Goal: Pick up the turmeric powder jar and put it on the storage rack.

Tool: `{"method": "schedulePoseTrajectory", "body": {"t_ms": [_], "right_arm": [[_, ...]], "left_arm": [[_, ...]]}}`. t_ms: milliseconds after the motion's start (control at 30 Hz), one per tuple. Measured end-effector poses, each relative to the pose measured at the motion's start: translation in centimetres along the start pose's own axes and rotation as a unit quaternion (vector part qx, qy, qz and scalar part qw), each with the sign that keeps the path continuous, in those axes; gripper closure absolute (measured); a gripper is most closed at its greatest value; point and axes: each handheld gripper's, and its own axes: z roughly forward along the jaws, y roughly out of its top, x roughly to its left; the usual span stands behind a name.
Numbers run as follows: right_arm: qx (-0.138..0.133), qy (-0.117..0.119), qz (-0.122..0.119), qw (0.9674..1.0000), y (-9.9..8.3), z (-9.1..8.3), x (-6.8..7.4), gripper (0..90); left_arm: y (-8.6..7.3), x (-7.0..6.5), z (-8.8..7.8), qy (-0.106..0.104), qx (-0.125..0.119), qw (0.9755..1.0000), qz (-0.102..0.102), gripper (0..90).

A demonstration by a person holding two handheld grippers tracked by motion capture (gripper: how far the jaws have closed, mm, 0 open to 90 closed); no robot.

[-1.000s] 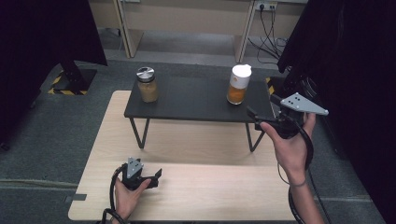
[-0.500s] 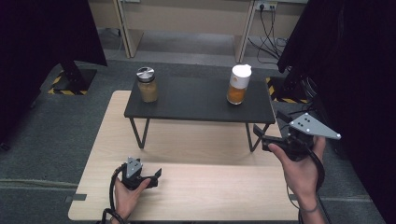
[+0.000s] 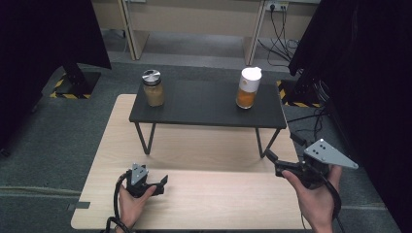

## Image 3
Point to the white power socket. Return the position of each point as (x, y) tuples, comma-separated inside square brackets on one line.
[(277, 6)]

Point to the black tape strip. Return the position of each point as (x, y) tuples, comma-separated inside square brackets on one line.
[(79, 205)]

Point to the glass jar with white lid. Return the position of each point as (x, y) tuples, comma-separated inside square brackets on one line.
[(247, 93)]

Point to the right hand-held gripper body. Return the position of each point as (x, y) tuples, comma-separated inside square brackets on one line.
[(319, 161)]

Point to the person's left hand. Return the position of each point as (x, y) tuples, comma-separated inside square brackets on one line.
[(132, 208)]

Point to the beige wooden desk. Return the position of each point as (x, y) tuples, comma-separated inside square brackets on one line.
[(194, 16)]

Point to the black stand base striped tape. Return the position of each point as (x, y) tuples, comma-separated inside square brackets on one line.
[(299, 93), (76, 84)]

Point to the black low shelf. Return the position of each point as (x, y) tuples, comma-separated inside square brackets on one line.
[(207, 106)]

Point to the person's right hand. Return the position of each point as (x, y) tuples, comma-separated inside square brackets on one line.
[(315, 204)]

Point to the glass jar with metal lid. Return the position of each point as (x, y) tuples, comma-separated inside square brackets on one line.
[(154, 93)]

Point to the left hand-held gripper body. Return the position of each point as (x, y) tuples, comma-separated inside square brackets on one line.
[(137, 184)]

